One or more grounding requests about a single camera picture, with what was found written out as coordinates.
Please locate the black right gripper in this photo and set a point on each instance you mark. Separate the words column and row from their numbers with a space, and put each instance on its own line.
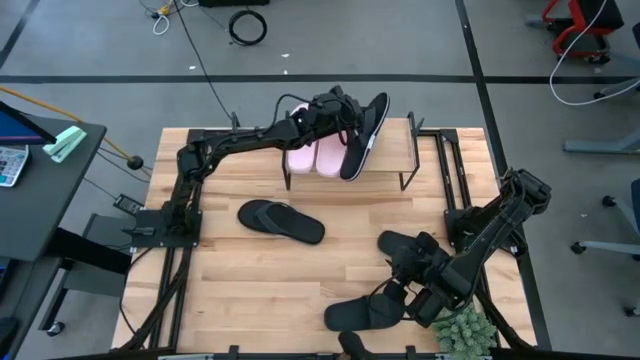
column 422, row 265

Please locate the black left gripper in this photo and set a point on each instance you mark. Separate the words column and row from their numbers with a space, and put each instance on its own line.
column 335, row 112

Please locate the black flip-flop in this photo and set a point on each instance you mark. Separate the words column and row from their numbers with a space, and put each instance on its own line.
column 372, row 135
column 285, row 222

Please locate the black slide sandal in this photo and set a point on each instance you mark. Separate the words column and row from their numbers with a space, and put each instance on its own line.
column 392, row 241
column 350, row 314

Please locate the pink slide sandal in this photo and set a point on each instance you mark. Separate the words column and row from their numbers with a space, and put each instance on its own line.
column 330, row 157
column 301, row 160

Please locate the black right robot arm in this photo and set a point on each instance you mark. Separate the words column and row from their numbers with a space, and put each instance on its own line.
column 500, row 220

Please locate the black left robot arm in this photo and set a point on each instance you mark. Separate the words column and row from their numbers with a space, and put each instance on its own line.
column 240, row 142

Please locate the green artificial plant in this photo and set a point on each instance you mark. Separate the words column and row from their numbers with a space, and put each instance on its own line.
column 465, row 335

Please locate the black box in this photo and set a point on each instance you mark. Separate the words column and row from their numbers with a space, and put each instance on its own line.
column 232, row 2

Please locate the office chair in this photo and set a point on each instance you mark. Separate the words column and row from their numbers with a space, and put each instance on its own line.
column 607, row 246

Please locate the gray table leg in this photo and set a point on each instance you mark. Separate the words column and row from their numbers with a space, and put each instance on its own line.
column 600, row 146

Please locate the red cart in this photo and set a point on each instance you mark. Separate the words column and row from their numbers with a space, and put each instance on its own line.
column 575, row 30

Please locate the black power adapter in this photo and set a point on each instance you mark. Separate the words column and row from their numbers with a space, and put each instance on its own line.
column 128, row 204

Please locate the gray desk foot with caster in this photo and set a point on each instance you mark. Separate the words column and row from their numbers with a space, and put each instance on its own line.
column 107, row 230

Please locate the mint green stapler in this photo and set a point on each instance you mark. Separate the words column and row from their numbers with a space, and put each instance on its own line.
column 64, row 144

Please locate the dark desk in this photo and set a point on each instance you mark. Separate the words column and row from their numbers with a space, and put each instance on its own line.
column 50, row 200

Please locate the blue-screen monitor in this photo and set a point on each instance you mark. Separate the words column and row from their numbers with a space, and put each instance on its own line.
column 20, row 130

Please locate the white calculator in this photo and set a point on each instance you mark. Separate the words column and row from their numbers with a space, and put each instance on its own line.
column 11, row 165

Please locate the wooden shelf with black frame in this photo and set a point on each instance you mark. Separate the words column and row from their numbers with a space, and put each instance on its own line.
column 395, row 150

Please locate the black metal table frame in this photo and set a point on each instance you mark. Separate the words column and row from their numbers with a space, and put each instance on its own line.
column 440, row 134

